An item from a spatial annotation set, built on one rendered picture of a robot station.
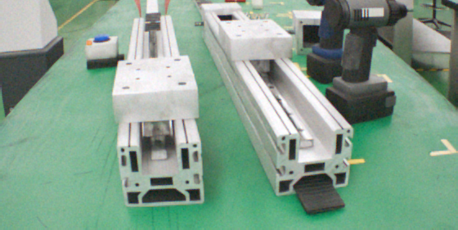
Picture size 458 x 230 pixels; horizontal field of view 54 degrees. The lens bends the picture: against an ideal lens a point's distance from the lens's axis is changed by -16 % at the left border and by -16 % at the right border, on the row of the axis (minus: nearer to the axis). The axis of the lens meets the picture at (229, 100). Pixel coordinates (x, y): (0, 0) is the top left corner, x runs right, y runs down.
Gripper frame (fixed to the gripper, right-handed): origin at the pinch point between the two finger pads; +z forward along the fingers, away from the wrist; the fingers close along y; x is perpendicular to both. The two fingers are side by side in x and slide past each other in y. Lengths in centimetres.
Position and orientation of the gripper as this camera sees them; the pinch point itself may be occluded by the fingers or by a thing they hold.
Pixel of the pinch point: (153, 12)
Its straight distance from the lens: 157.3
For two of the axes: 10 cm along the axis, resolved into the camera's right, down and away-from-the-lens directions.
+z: 0.3, 9.4, 3.4
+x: -2.0, -3.3, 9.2
